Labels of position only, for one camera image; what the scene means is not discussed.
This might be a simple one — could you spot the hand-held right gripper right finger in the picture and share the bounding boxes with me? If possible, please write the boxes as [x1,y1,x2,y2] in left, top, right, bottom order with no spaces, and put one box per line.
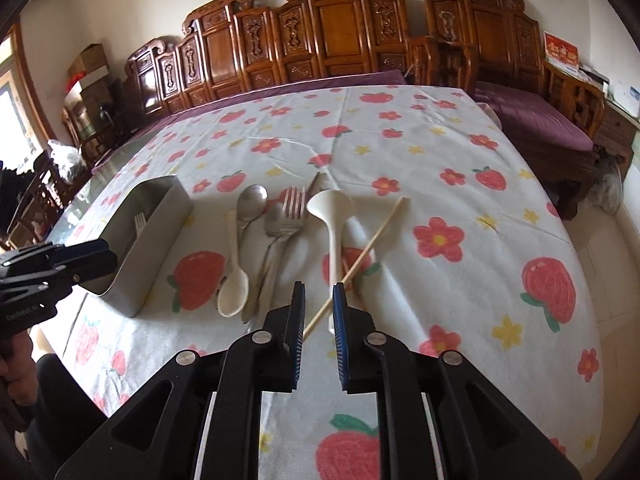
[332,282,583,480]

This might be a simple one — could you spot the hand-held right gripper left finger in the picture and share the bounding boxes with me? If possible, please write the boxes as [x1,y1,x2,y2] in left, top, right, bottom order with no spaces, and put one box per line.
[55,281,307,480]

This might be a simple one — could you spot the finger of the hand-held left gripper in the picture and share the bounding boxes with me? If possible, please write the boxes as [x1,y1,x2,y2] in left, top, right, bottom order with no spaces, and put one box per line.
[0,255,119,297]
[0,238,112,275]

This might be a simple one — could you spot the grey metal utensil box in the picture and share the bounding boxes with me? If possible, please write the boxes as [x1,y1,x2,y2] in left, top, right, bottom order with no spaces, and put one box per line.
[87,176,195,318]

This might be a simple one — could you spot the brown wooden chopstick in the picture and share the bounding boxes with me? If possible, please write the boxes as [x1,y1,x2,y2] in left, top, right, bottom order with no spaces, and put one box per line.
[303,196,406,337]

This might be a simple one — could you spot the person's left hand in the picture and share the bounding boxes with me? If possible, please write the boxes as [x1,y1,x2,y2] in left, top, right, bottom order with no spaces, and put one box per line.
[0,332,37,429]

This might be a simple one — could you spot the white plastic ladle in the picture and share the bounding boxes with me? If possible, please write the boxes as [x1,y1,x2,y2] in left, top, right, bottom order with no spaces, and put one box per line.
[306,189,357,335]

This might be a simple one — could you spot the white plastic spoon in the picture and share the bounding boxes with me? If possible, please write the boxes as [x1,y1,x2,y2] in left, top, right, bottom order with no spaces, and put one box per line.
[216,208,249,317]

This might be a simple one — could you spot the clear plastic bag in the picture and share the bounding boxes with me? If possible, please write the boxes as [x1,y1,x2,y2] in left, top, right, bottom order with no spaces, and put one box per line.
[47,140,84,184]

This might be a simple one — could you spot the small metal spoon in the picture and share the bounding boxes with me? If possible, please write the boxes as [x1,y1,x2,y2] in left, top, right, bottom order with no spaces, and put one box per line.
[242,202,290,323]

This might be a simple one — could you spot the person's dark clothing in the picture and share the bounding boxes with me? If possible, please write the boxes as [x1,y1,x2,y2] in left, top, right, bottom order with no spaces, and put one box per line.
[25,354,109,463]

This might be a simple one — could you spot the large metal fork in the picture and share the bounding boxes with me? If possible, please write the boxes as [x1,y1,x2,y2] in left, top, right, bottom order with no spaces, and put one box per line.
[257,186,308,313]

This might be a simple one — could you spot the dark wooden chair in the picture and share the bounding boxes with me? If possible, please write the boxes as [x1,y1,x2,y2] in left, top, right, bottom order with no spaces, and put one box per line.
[62,104,127,162]

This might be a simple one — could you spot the large metal spoon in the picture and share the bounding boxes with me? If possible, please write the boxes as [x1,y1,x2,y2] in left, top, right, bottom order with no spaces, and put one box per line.
[236,184,271,261]

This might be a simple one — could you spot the white cardboard box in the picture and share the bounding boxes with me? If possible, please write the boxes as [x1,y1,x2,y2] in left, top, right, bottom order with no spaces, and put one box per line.
[64,71,114,107]

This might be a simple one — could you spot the floral strawberry tablecloth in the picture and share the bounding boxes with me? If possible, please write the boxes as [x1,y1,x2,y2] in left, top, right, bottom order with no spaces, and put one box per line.
[37,85,603,480]

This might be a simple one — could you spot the purple armchair cushion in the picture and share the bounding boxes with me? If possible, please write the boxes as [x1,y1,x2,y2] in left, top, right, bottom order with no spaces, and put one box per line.
[472,80,596,153]

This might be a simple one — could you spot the long carved wooden sofa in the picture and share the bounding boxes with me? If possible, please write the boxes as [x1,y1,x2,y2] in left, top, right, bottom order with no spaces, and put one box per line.
[122,0,436,122]

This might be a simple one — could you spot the grey plastic bag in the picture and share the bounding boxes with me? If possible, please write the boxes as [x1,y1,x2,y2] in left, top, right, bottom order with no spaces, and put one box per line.
[589,159,627,212]

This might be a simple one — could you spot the wooden side cabinet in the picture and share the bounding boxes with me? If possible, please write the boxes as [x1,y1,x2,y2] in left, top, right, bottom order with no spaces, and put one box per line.
[596,105,640,162]

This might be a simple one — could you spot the red desk calendar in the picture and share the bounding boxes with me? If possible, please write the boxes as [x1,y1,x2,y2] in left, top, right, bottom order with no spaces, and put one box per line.
[543,31,581,69]

